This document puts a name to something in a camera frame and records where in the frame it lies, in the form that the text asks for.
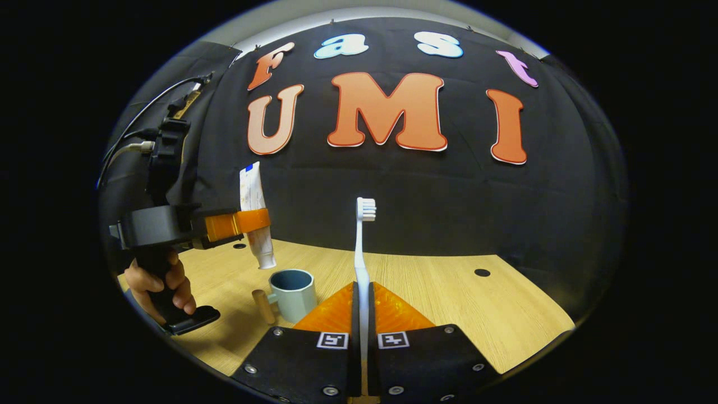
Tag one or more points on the black backdrop cloth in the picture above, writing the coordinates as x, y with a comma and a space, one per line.
392, 185

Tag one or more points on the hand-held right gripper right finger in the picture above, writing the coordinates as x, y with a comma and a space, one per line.
426, 365

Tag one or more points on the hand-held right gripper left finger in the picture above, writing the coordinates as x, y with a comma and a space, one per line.
303, 365

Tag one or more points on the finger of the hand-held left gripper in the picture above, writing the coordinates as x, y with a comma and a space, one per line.
235, 223

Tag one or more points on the white toothpaste tube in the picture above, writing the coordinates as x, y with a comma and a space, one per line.
251, 188

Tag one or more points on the white toothbrush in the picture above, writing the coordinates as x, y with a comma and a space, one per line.
362, 264

